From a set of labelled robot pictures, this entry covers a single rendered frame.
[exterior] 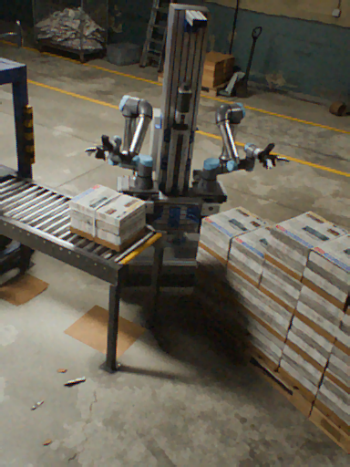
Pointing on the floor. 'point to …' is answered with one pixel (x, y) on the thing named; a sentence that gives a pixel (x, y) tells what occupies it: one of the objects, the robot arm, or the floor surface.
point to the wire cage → (70, 29)
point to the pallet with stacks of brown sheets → (214, 72)
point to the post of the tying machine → (21, 119)
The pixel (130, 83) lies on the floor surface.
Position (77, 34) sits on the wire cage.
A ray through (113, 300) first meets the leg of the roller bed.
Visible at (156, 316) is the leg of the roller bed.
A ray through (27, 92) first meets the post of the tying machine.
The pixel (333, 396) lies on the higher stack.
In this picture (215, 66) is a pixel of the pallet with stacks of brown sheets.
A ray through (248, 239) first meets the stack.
